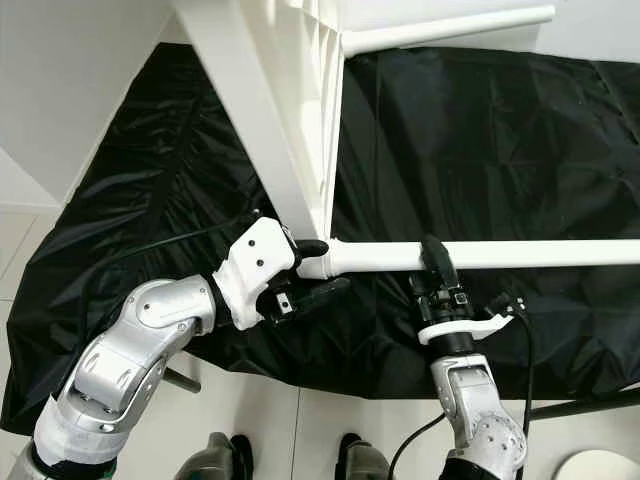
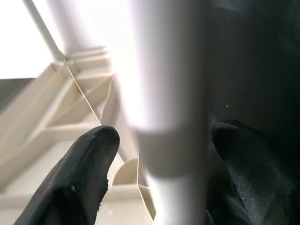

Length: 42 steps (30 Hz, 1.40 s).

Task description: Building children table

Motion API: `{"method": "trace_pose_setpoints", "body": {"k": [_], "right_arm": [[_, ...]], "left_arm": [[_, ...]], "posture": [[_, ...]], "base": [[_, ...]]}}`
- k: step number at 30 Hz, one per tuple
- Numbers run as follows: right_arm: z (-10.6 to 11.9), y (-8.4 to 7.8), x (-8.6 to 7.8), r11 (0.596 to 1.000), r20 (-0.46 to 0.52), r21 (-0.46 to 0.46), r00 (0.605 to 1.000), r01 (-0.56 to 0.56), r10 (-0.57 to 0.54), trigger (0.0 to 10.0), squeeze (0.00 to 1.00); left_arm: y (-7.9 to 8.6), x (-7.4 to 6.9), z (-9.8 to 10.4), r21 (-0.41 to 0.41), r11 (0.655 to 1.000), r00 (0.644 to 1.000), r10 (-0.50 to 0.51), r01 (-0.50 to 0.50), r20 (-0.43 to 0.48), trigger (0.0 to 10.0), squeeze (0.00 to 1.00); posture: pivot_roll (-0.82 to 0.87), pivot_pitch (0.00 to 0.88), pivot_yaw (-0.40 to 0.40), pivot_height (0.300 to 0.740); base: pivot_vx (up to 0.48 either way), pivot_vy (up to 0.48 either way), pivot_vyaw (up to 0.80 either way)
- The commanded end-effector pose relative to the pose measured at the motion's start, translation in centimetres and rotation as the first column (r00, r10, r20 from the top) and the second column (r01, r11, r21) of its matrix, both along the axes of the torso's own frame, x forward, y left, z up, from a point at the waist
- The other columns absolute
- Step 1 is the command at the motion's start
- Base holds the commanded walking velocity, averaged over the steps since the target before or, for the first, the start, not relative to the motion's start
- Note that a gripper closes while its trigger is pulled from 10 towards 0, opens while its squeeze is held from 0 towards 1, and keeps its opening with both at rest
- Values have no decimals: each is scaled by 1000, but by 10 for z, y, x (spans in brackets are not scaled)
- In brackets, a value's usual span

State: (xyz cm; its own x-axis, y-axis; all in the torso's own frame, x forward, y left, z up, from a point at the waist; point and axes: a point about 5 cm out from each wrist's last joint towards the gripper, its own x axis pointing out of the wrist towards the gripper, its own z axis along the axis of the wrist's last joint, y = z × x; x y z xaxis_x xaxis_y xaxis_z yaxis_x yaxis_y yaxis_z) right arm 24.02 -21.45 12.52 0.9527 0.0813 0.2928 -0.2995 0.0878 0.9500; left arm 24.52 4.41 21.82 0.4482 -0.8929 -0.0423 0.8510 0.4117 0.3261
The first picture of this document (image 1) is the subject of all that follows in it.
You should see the black metal work table leg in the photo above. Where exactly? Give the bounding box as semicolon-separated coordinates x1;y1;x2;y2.
525;395;640;421
165;368;203;393

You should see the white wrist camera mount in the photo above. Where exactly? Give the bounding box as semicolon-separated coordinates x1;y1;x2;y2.
418;312;516;346
210;215;311;331

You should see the white round floor base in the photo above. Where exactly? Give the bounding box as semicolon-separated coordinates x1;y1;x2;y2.
555;450;636;480

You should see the grey right robot foot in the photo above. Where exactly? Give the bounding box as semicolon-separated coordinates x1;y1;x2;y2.
335;433;396;480

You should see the grey robot foot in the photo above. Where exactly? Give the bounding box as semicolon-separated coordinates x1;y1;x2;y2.
175;432;256;480
335;433;396;480

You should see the white plastic children table top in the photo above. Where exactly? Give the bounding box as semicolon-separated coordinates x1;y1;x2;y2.
172;0;346;281

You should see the white plastic table leg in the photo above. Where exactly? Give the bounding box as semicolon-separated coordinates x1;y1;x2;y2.
342;5;556;56
300;238;640;279

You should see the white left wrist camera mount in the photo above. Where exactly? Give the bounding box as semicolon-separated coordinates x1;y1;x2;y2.
210;215;311;331

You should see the black cloth table cover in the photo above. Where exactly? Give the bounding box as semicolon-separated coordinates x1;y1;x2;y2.
0;42;640;436

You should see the grey left robot foot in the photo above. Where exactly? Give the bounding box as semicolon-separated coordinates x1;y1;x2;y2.
175;432;256;480

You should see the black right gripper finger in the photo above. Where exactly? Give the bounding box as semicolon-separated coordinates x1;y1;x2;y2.
420;235;459;286

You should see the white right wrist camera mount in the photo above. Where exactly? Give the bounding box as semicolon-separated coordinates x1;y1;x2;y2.
418;312;516;346

